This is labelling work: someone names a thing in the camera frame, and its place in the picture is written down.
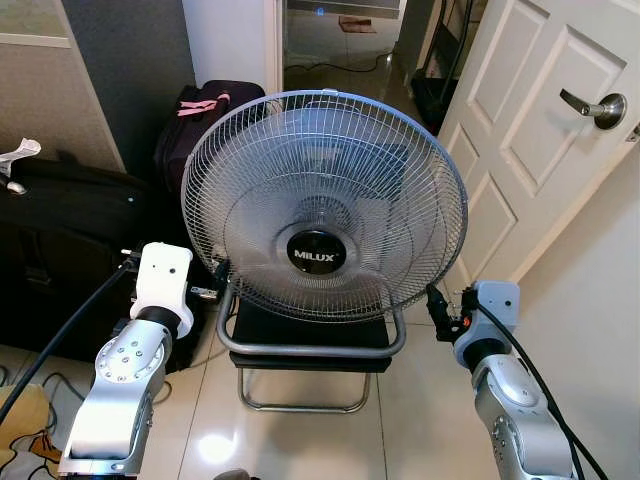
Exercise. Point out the red flat item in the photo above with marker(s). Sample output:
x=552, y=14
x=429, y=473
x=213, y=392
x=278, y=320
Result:
x=357, y=24

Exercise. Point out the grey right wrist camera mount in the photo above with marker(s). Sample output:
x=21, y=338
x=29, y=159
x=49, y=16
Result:
x=495, y=300

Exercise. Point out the black metal stand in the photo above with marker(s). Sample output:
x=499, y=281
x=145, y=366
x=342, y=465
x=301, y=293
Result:
x=435, y=85

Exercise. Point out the white panelled door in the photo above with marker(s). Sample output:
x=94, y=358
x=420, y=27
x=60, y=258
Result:
x=520, y=120

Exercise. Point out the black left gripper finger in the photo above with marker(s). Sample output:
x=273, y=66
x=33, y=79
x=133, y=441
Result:
x=220, y=274

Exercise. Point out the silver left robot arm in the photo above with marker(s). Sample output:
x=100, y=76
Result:
x=115, y=400

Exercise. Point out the pink ribbon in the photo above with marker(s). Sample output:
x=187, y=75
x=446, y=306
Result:
x=200, y=103

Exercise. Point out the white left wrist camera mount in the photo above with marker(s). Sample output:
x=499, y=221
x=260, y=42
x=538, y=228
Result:
x=162, y=275

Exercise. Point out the large black bag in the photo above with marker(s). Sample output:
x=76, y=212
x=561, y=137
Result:
x=60, y=250

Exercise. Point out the white crumpled item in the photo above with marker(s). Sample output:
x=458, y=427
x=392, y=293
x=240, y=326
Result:
x=18, y=155

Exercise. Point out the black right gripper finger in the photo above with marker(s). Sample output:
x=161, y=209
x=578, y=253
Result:
x=437, y=303
x=467, y=297

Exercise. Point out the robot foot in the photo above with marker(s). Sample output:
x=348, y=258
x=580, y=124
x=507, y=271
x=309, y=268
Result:
x=237, y=474

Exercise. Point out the black fabric suitcase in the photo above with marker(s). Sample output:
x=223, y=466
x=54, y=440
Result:
x=185, y=140

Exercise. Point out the yellow printed cloth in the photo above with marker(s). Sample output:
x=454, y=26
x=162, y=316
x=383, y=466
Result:
x=20, y=420

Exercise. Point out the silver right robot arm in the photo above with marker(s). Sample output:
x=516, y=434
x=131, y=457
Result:
x=510, y=410

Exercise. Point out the grey appliance blue light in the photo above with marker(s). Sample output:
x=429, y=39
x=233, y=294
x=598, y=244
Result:
x=340, y=5

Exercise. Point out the black chair chrome frame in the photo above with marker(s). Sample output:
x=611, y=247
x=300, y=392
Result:
x=300, y=340

